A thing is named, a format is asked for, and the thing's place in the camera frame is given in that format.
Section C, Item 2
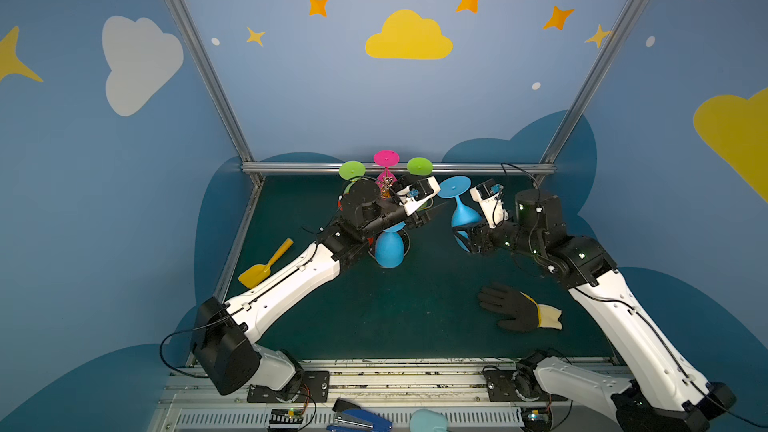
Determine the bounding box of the gold wire wine glass rack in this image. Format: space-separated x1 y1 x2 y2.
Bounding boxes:
340 174 415 258

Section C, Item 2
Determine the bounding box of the blue wine glass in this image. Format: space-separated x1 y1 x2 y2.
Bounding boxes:
374 222 405 269
438 176 482 252

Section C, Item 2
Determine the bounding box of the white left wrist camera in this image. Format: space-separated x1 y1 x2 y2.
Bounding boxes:
396 176 441 216

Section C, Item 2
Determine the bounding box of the green wine glass left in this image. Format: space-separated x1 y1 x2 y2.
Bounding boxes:
338 160 366 194

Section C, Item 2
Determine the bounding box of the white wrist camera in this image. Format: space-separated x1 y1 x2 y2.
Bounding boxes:
396 176 441 216
469 179 509 229

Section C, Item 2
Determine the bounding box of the yellow plastic scoop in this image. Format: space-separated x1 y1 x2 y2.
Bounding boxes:
238 238 294 289

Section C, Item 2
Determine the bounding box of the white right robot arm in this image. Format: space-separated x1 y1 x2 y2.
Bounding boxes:
453 180 736 431

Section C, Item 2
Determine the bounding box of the small green circuit board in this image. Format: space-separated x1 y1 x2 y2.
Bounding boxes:
267 409 305 429

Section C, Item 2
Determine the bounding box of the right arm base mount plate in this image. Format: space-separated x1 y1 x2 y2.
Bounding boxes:
481 366 568 402

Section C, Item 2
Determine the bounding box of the aluminium right frame post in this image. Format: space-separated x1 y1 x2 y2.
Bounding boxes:
539 0 650 166

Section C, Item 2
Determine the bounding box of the aluminium frame post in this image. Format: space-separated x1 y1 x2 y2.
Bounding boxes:
539 0 650 166
164 0 254 162

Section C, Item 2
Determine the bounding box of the pink wine glass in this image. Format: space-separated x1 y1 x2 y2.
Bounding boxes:
374 150 400 190

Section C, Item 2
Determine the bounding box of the blue stapler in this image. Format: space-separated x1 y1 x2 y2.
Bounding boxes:
326 398 393 432

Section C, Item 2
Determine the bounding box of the light teal plastic object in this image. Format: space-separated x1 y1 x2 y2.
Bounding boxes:
409 409 449 432

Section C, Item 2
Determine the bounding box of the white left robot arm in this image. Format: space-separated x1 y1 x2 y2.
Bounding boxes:
190 176 440 396

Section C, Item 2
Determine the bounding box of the black work glove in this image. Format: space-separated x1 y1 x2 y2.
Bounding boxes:
477 283 563 333

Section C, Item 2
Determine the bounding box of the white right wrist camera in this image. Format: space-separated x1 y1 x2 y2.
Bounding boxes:
469 179 509 229

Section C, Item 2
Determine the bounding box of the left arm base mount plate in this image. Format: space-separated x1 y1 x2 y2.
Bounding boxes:
246 370 330 403

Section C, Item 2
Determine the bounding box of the blue wine glass front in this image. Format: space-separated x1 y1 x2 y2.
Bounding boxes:
374 222 405 269

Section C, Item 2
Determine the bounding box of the green wine glass right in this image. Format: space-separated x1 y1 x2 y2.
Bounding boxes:
407 157 434 176

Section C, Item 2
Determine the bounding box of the small right circuit board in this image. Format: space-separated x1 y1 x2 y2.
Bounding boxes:
521 408 553 432

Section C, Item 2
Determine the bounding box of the aluminium back frame rail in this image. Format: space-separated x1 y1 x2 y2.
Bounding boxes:
241 161 556 175

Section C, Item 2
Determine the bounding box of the green wine glass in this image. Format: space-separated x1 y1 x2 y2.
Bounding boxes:
407 157 434 176
338 160 366 194

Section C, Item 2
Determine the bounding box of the aluminium left frame post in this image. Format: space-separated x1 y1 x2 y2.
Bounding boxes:
164 0 254 162

